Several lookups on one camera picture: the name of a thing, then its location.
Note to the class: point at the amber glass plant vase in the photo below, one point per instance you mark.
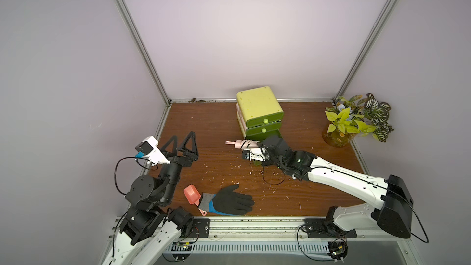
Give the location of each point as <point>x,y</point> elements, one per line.
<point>336,138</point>

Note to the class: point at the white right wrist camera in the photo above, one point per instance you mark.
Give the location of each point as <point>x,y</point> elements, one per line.
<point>253,154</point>

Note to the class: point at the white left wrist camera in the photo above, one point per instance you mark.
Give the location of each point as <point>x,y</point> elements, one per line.
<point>148,149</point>

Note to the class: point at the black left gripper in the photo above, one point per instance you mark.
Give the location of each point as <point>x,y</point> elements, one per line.
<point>183,161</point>

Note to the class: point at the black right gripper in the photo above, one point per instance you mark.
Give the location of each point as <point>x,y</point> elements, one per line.
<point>268,153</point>

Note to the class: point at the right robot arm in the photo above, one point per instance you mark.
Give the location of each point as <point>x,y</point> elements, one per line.
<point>387,203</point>

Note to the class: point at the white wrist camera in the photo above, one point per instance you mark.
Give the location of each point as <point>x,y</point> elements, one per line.
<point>148,149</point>
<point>253,154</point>

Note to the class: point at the black blue work glove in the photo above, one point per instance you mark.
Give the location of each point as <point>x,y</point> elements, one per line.
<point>227,202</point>

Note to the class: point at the green pink drawer cabinet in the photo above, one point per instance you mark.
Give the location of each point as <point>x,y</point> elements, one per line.
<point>257,101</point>

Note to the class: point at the aluminium front rail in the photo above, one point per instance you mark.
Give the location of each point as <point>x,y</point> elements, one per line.
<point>257,235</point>

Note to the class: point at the left small circuit board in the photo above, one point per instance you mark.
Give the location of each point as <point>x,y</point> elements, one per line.
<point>180,251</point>

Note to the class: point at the pink plastic scoop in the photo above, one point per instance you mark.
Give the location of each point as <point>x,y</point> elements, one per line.
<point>194,197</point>

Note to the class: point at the dark green drawer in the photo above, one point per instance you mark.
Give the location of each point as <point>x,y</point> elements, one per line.
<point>263,129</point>
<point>264,135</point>
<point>252,121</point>

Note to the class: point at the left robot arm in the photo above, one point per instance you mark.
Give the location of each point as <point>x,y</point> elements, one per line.
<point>150,226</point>

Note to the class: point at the green artificial plant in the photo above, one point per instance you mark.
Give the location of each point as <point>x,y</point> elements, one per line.
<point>363,115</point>

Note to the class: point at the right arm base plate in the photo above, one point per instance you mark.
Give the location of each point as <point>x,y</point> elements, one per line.
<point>325,227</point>

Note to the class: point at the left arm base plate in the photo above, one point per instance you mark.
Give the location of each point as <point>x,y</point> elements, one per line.
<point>197,228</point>

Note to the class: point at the dark green top drawer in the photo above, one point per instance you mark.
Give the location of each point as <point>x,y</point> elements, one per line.
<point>252,121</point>

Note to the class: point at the right small circuit board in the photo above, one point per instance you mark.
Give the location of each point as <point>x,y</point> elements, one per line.
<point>337,249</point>

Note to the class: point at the dark green bottom drawer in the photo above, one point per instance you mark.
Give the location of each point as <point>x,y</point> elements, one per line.
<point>264,135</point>

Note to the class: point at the small circuit board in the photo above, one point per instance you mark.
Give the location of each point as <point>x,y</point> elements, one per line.
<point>180,251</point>
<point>337,249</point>

